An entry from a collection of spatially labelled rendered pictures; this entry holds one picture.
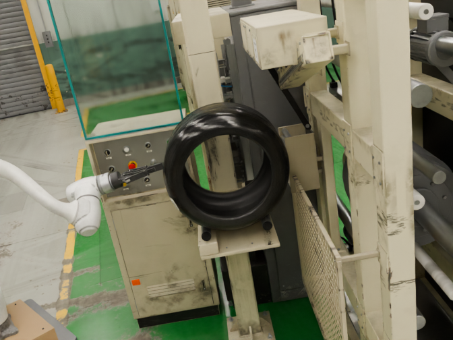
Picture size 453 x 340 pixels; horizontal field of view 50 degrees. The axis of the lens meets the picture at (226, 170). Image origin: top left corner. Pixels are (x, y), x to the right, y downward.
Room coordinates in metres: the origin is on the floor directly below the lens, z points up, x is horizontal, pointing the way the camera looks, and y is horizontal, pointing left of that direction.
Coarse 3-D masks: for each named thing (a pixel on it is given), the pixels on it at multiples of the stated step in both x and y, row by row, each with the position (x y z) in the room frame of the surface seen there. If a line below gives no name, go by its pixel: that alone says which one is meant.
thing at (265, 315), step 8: (264, 312) 2.47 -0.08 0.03; (232, 320) 2.47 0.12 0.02; (264, 328) 2.35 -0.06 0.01; (272, 328) 2.34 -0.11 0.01; (232, 336) 2.33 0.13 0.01; (240, 336) 2.31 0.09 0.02; (248, 336) 2.30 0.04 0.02; (256, 336) 2.29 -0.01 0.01; (264, 336) 2.28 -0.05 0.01; (272, 336) 2.27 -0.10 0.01
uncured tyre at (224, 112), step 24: (192, 120) 1.99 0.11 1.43; (216, 120) 1.95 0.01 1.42; (240, 120) 1.95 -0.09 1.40; (264, 120) 2.02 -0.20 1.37; (168, 144) 2.06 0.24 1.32; (192, 144) 1.93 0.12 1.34; (264, 144) 1.93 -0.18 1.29; (168, 168) 1.95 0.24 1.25; (264, 168) 2.19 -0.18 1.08; (288, 168) 1.96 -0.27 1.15; (168, 192) 1.96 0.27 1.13; (192, 192) 2.19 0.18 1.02; (216, 192) 2.22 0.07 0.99; (240, 192) 2.20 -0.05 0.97; (264, 192) 2.16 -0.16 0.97; (192, 216) 1.93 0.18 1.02; (216, 216) 1.94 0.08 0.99; (240, 216) 1.93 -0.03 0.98; (264, 216) 1.95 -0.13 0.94
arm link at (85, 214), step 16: (0, 160) 1.90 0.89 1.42; (0, 176) 1.89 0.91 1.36; (16, 176) 1.88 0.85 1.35; (32, 192) 1.86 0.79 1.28; (48, 208) 1.85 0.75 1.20; (64, 208) 1.85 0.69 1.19; (80, 208) 1.86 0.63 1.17; (96, 208) 1.90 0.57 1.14; (80, 224) 1.83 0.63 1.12; (96, 224) 1.85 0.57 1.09
